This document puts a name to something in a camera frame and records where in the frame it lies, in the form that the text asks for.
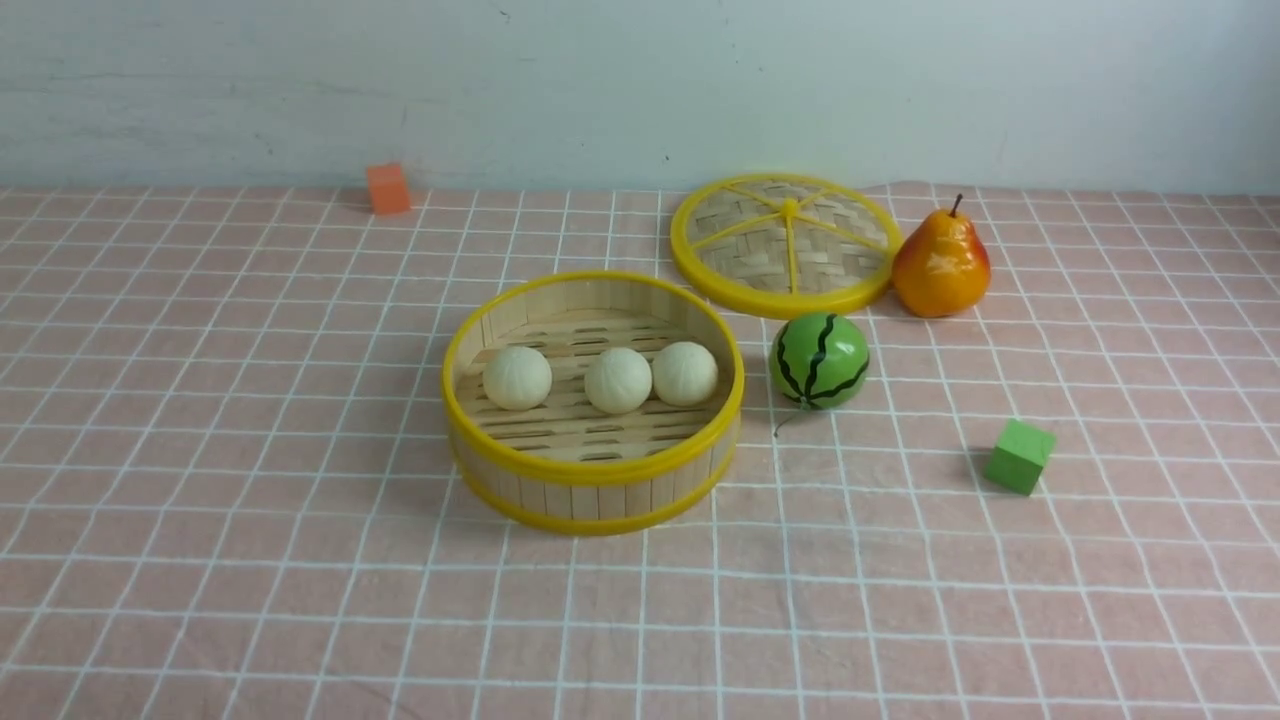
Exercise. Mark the white pleated steamed bun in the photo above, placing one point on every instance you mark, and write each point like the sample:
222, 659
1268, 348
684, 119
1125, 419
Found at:
618, 381

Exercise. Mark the white steamed bun front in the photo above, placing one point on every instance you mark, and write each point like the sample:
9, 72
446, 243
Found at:
684, 374

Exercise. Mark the bamboo steamer tray yellow rim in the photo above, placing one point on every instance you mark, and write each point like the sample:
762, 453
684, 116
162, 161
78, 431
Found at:
564, 466

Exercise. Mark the bamboo steamer lid yellow rim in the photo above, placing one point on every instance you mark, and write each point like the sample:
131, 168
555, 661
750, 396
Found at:
780, 245

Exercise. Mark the green toy watermelon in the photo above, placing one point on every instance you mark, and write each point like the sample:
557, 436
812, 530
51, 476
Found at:
819, 360

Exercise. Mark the orange cube block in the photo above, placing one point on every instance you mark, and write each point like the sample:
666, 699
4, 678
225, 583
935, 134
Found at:
388, 189

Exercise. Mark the orange yellow toy pear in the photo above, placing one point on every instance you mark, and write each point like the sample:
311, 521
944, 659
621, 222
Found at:
942, 268

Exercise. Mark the green cube block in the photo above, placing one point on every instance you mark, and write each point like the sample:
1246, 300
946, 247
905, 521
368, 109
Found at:
1020, 454

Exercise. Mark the pink grid tablecloth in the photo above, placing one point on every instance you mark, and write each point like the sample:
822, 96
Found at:
227, 492

